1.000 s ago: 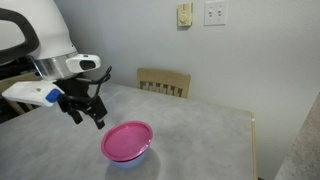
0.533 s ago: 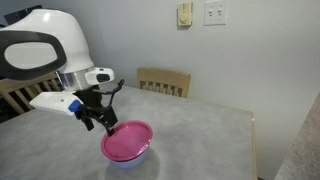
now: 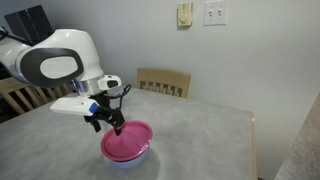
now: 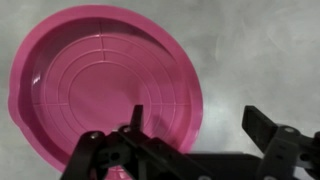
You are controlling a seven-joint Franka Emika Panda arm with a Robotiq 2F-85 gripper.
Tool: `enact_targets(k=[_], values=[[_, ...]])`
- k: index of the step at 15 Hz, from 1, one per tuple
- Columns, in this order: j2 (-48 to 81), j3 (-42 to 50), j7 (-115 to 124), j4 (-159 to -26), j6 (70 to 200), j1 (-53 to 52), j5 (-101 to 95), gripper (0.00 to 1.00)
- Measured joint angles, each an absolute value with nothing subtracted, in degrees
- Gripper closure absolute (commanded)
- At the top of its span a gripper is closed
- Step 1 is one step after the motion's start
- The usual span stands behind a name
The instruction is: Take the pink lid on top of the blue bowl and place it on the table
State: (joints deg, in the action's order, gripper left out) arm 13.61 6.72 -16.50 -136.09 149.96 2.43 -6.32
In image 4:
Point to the pink round plastic lid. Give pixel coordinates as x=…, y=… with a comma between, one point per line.
x=100, y=80

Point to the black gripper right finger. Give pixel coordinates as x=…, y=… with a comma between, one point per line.
x=258, y=126

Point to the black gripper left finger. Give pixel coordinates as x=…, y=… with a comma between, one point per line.
x=137, y=117

